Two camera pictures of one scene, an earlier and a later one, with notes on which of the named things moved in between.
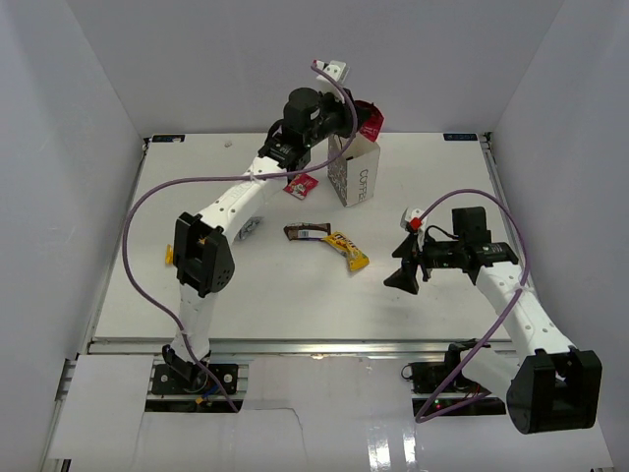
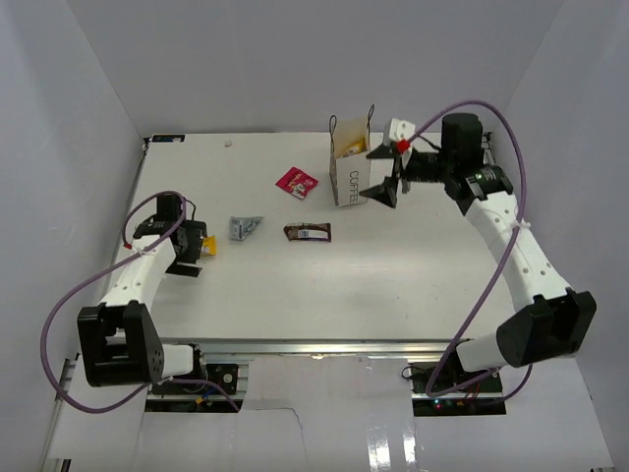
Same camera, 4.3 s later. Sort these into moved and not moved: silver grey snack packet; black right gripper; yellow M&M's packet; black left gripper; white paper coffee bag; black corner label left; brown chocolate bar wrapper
Moved: yellow M&M's packet; black left gripper; black right gripper
Not moved: white paper coffee bag; brown chocolate bar wrapper; black corner label left; silver grey snack packet
